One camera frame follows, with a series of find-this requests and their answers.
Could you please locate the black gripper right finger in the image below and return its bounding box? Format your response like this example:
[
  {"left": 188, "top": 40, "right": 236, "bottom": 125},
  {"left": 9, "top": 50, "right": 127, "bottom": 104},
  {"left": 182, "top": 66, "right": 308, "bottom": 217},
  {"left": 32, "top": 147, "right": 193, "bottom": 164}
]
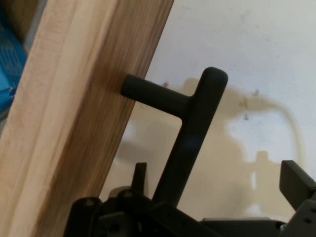
[{"left": 279, "top": 159, "right": 316, "bottom": 237}]

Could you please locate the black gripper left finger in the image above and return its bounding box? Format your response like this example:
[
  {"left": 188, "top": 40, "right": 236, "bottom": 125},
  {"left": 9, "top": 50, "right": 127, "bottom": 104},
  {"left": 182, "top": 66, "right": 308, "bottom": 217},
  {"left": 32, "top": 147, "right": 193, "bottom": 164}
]
[{"left": 63, "top": 161, "right": 201, "bottom": 237}]

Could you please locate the black bar door handle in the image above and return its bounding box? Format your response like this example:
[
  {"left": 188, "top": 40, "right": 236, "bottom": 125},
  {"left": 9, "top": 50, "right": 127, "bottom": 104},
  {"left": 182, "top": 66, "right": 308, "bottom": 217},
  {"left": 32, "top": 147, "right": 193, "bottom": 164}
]
[{"left": 120, "top": 66, "right": 229, "bottom": 207}]

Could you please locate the light wooden cabinet door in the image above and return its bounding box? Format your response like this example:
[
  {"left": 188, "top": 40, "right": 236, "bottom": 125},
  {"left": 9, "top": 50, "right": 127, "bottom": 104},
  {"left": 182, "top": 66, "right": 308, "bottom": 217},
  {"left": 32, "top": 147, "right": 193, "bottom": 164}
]
[{"left": 0, "top": 0, "right": 175, "bottom": 237}]

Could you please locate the blue plastic box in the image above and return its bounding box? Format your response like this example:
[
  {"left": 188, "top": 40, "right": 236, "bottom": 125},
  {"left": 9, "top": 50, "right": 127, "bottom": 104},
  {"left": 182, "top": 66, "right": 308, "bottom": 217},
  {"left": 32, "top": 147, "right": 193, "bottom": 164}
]
[{"left": 0, "top": 14, "right": 28, "bottom": 119}]

